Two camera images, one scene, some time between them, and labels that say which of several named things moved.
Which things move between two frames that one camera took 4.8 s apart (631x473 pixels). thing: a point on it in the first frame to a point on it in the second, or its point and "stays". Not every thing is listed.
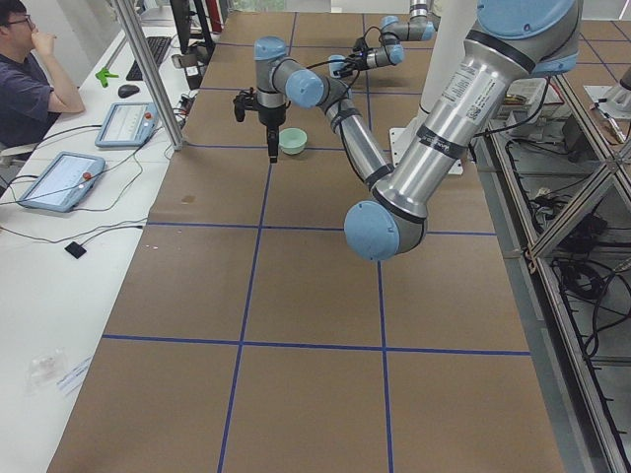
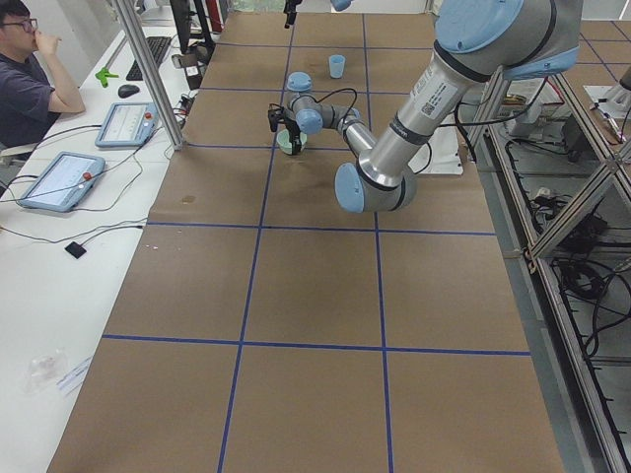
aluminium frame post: x=154 y=72 stays
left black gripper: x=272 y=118 to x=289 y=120
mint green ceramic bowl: x=292 y=141 stays
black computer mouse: x=124 y=91 stays
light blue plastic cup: x=335 y=65 stays
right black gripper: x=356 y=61 to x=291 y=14
